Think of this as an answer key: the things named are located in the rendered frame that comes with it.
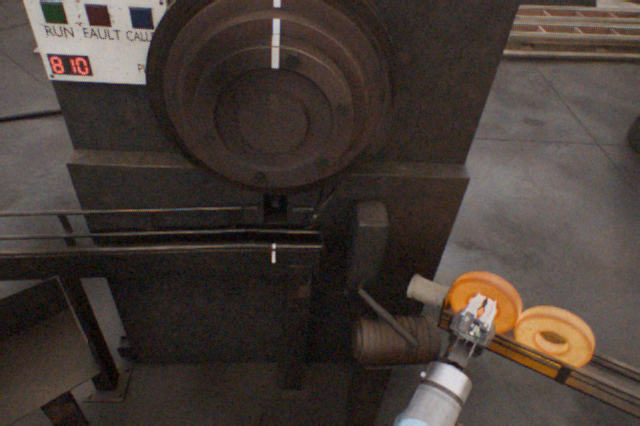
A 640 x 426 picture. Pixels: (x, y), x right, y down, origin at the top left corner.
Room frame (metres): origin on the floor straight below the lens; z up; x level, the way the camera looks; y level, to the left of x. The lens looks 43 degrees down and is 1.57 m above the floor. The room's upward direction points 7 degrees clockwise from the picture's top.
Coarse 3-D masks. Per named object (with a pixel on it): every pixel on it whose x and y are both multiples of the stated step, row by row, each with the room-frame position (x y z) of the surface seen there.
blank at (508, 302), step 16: (480, 272) 0.72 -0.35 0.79; (464, 288) 0.71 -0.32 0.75; (480, 288) 0.69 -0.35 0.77; (496, 288) 0.68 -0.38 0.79; (512, 288) 0.69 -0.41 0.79; (464, 304) 0.70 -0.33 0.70; (496, 304) 0.67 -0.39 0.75; (512, 304) 0.66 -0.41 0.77; (496, 320) 0.66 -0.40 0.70; (512, 320) 0.65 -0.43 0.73
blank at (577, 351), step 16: (528, 320) 0.64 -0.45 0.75; (544, 320) 0.63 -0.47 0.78; (560, 320) 0.61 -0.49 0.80; (576, 320) 0.62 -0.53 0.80; (528, 336) 0.63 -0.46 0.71; (576, 336) 0.59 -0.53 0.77; (592, 336) 0.60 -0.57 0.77; (544, 352) 0.61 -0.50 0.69; (560, 352) 0.60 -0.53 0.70; (576, 352) 0.59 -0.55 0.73
